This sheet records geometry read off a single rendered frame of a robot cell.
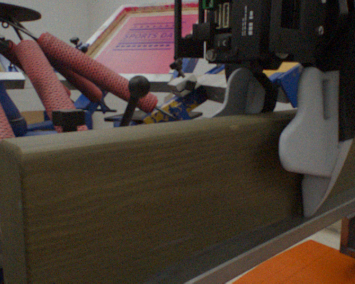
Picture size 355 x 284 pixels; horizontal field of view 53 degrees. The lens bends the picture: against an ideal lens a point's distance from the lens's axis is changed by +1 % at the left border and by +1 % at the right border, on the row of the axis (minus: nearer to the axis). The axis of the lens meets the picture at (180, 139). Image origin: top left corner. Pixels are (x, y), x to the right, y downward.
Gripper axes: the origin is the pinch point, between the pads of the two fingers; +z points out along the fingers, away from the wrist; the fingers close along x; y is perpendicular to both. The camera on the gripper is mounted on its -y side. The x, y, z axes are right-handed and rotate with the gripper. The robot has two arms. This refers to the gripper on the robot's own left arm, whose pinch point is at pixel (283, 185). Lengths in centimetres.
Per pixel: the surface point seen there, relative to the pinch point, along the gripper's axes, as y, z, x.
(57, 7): -162, -82, -411
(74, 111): 2.8, -3.2, -26.6
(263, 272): -9.5, 13.7, -7.7
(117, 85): -24, -5, -60
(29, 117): -120, 43, -408
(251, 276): -7.7, 13.7, -8.0
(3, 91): -4, -3, -80
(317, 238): -21.9, 13.7, -8.0
